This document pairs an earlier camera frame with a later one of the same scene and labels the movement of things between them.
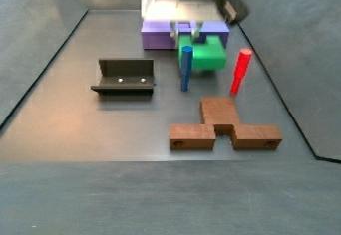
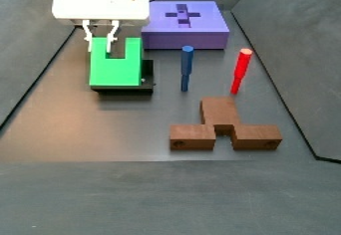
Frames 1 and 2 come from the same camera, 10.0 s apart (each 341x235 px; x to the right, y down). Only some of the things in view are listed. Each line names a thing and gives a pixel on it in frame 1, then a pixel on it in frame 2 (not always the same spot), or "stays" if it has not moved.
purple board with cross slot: [158, 33] stays
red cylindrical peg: [242, 64] stays
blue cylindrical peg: [186, 63] stays
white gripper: [191, 0] to [80, 2]
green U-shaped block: [207, 54] to [116, 72]
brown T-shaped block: [218, 121] stays
